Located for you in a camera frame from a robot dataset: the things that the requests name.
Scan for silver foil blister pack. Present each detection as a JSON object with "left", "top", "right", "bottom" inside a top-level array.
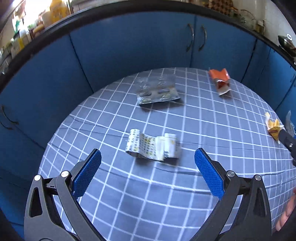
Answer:
[{"left": 135, "top": 74, "right": 180, "bottom": 105}]

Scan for yellow orange snack wrapper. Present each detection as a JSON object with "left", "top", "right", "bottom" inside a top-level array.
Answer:
[{"left": 265, "top": 112, "right": 283, "bottom": 142}]

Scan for black countertop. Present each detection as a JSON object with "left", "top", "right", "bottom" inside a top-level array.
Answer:
[{"left": 1, "top": 1, "right": 295, "bottom": 91}]

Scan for person's hand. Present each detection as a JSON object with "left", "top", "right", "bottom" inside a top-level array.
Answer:
[{"left": 275, "top": 188, "right": 296, "bottom": 231}]

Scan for blue kitchen cabinets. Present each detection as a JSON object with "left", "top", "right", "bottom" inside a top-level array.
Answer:
[{"left": 1, "top": 11, "right": 295, "bottom": 234}]

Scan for steel wok with lid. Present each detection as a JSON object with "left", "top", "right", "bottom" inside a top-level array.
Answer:
[{"left": 278, "top": 34, "right": 296, "bottom": 57}]

